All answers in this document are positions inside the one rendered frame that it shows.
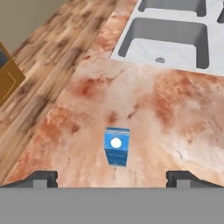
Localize blue milk carton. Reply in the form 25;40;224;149
103;126;131;168

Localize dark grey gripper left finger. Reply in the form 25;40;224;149
0;170;59;188

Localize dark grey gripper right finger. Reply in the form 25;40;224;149
165;170;224;188

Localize brown wooden cabinet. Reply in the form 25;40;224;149
0;42;26;108

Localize grey double sink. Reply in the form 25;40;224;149
109;0;224;77

